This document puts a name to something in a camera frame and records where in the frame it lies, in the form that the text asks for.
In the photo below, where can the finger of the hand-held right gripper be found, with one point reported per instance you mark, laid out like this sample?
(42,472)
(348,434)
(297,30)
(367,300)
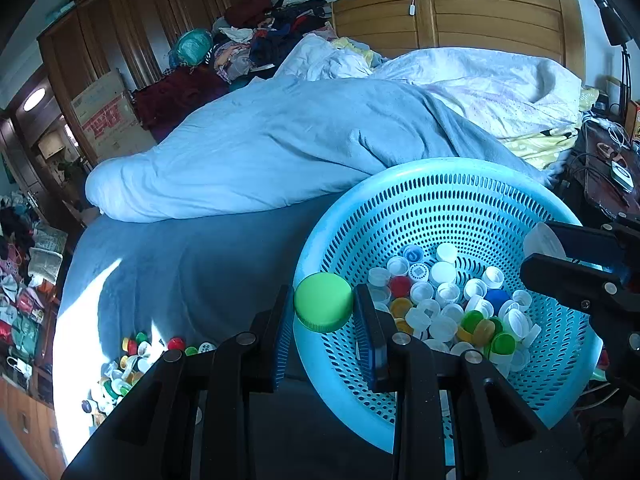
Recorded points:
(590,245)
(565,280)

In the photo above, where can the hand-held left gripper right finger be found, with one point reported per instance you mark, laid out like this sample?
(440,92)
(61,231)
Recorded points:
(367,355)

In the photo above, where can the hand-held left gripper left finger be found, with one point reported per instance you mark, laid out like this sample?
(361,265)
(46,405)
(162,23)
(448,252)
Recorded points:
(282,345)

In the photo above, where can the white bottle cap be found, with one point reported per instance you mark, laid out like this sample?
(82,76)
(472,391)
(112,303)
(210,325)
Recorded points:
(542,242)

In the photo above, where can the green bottle cap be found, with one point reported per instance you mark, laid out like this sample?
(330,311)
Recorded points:
(322,302)

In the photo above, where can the heap of mostly white caps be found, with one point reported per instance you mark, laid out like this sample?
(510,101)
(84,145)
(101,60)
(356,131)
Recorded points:
(450,305)

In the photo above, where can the pile of colourful bottle caps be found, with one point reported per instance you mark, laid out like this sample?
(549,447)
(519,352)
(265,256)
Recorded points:
(127,360)

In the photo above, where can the light blue plastic basket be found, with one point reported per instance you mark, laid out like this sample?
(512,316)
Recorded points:
(425,200)

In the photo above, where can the dark wooden nightstand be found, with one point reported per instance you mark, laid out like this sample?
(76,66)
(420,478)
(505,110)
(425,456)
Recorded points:
(595,180)

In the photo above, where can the small white device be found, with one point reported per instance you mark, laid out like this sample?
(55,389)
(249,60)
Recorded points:
(622,176)

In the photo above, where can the yellow patterned sheet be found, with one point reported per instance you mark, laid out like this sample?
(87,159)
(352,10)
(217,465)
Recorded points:
(550,145)

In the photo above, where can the light blue duvet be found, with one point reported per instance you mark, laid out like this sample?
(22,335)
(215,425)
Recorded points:
(275,150)

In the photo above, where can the white quilt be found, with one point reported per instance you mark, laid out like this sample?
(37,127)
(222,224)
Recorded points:
(475,80)

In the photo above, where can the black desk lamp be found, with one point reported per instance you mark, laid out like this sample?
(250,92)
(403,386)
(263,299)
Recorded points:
(612,25)

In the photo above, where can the wooden headboard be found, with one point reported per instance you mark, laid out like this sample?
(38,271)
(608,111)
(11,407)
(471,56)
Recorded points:
(475,15)

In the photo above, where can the heap of clothes and bags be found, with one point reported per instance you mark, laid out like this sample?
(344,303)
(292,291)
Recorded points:
(25,285)

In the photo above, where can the wooden dresser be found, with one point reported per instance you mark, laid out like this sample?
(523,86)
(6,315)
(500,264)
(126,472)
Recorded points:
(25,425)

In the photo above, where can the maroon cloth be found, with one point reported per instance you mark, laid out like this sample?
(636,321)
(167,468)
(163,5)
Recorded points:
(180,95)

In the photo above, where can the cardboard box with red print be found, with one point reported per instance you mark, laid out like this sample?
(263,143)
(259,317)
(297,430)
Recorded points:
(110,115)

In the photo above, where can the pile of mixed clothes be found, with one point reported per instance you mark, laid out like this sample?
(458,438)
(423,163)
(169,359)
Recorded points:
(265,40)

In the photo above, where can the teal plastic bag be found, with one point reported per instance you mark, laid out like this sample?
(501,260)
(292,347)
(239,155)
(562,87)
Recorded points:
(192,47)

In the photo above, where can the round ceiling lamp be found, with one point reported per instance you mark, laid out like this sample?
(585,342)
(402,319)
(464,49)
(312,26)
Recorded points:
(34,99)

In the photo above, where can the brown wooden wardrobe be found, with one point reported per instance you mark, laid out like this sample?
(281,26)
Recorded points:
(125,25)

